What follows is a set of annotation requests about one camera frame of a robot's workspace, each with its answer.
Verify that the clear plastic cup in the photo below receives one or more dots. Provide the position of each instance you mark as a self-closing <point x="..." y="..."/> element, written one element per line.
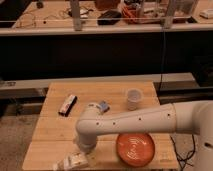
<point x="133" y="98"/>

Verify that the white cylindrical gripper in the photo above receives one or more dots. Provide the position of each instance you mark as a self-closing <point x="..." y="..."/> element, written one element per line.
<point x="86" y="143"/>

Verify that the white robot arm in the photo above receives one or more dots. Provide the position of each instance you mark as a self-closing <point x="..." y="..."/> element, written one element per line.
<point x="193" y="117"/>

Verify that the metal frame post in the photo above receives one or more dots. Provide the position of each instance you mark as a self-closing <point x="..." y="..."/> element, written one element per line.
<point x="75" y="8"/>
<point x="169" y="15"/>

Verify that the black pouch on shelf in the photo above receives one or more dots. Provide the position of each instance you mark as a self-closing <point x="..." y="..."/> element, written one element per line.
<point x="110" y="17"/>

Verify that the orange ceramic bowl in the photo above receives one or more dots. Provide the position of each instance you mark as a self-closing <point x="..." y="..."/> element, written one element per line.
<point x="137" y="149"/>

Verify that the small blue object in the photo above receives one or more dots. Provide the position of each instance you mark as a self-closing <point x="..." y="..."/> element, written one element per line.
<point x="104" y="106"/>

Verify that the wooden table board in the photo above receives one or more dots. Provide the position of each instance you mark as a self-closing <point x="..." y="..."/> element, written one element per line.
<point x="53" y="136"/>

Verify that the left metal frame post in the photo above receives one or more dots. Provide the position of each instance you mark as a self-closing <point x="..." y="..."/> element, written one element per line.
<point x="75" y="8"/>

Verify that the right metal frame post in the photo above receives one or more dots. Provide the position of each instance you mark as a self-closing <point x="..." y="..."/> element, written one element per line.
<point x="169" y="15"/>

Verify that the orange tool on shelf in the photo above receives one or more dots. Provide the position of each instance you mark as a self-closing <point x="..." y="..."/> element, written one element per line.
<point x="132" y="14"/>

